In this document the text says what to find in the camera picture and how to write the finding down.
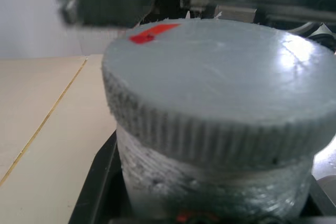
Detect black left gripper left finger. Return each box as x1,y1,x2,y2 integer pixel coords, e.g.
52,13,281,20
68,129,135,224

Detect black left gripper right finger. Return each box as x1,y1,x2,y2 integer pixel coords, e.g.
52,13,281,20
299,173,336,224

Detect grey ribbed jar lid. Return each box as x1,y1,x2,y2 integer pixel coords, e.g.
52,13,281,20
101,18,336,169

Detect translucent grey plastic jar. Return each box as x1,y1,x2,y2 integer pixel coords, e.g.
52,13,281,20
116,126,315,224

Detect red tape strip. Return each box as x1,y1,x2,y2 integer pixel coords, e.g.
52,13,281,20
128,23,182,45

